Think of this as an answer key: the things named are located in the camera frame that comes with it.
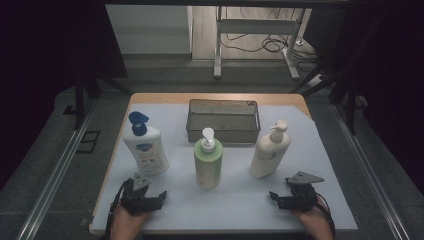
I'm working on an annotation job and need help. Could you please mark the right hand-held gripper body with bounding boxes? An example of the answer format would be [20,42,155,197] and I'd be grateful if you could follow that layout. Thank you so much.
[285,171,325,211]

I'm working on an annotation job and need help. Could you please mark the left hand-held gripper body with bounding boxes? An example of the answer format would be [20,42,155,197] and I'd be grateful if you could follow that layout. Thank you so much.
[119,171,153,216]

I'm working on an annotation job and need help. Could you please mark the cream pump bottle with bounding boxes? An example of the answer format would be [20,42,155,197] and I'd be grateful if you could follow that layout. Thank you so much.
[248,119,292,180]

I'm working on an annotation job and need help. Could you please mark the white bottle with blue pump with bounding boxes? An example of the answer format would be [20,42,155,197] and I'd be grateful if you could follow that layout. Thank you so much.
[122,110,170,176]

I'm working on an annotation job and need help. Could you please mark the green bottle with white pump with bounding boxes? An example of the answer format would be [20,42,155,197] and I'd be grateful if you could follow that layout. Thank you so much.
[193,127,224,191]

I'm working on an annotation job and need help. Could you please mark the metal mesh basket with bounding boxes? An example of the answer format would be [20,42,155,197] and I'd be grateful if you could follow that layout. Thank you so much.
[185,98,262,144]

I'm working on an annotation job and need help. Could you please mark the person's left hand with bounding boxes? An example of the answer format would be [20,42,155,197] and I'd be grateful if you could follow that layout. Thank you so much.
[109,203,150,240]

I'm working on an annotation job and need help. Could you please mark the person's right hand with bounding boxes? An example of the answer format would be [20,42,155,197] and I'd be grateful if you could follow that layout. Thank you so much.
[291,196,334,240]

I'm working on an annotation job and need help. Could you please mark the black metal stand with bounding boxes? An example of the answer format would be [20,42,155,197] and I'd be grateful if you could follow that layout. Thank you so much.
[289,63,368,136]
[74,66,132,131]

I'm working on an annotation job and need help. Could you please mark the white power strip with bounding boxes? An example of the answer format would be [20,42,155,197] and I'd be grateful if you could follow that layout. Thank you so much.
[308,74,326,88]

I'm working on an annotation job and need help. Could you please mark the dark curtain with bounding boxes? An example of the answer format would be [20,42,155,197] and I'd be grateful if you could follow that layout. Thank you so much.
[304,0,424,194]
[0,0,129,191]

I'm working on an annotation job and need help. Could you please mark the white panel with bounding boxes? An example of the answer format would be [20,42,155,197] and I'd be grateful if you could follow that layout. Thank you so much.
[105,4,194,55]

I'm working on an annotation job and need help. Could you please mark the left hand-held gripper cable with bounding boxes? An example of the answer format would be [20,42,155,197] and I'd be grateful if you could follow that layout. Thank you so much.
[104,179,130,240]

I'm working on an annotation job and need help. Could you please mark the aluminium floor rail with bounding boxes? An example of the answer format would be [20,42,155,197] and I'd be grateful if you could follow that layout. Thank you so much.
[331,103,409,240]
[16,99,98,240]

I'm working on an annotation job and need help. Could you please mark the black floor cables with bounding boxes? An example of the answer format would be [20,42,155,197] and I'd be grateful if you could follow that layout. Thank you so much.
[221,6,321,73]

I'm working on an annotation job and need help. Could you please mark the white metal desk frame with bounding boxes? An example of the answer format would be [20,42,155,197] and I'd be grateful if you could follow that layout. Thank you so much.
[213,6,306,81]

